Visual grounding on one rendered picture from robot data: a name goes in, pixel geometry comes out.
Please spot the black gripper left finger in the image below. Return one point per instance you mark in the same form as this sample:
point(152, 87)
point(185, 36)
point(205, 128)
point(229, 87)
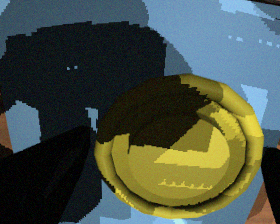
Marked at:
point(36, 183)

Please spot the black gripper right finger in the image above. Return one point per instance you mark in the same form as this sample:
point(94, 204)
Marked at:
point(270, 169)

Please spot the light blue flat mat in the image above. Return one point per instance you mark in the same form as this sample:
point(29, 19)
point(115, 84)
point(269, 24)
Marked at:
point(64, 62)

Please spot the yellow plate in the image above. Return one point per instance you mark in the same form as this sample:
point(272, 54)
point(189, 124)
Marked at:
point(179, 146)

